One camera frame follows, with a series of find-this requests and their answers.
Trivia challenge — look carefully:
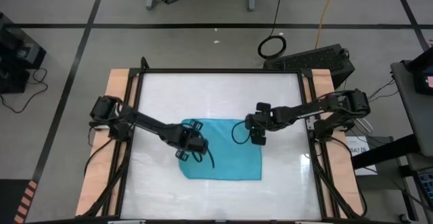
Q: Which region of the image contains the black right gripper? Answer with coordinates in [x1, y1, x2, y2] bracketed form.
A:
[244, 102, 273, 146]

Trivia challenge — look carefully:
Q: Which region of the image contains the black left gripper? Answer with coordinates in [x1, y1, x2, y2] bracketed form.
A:
[167, 118, 209, 162]

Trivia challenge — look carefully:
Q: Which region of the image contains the blue towel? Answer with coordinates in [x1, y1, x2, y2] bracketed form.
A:
[178, 117, 263, 181]

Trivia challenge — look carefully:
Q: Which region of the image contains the black keyboard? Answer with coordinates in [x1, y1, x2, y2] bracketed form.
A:
[263, 43, 356, 90]

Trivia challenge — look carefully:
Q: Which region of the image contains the light wooden table board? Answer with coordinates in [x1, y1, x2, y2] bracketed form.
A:
[74, 68, 365, 218]

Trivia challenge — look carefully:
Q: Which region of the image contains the white paper sheet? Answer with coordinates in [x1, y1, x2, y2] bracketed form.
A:
[344, 135, 378, 177]

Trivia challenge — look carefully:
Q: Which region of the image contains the black desk base beam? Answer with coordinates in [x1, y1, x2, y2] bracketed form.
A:
[350, 133, 422, 171]

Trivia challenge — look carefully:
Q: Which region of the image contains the grey desk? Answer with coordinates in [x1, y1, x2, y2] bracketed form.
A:
[390, 60, 433, 158]

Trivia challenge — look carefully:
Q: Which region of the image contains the black device with pink screen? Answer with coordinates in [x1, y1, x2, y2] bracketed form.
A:
[402, 46, 433, 96]

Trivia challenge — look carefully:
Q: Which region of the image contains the blue button control pad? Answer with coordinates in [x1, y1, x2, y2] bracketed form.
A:
[415, 167, 433, 206]

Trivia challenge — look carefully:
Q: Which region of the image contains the black floor equipment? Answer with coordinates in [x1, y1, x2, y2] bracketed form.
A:
[0, 12, 47, 95]

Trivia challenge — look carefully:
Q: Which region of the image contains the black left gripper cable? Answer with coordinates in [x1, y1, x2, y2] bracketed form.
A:
[191, 131, 216, 169]

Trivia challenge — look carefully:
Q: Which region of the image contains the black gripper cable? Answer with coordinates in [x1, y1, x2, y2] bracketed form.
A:
[191, 131, 216, 169]
[231, 120, 252, 145]

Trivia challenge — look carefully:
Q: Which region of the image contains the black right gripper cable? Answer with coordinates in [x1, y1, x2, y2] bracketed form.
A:
[231, 120, 252, 145]

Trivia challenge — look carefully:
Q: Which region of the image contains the black table frame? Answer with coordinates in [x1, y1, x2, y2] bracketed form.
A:
[101, 56, 341, 224]

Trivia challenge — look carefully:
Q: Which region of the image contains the black coiled cable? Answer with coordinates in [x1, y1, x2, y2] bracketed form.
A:
[257, 0, 288, 61]

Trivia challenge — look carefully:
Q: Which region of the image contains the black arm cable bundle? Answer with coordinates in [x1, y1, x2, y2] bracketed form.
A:
[311, 139, 369, 220]
[81, 129, 131, 218]

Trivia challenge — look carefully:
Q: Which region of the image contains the yellow cable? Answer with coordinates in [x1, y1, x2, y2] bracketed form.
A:
[314, 0, 339, 49]

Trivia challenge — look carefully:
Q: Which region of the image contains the black floor cable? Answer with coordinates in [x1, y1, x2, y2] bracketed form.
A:
[0, 67, 49, 114]

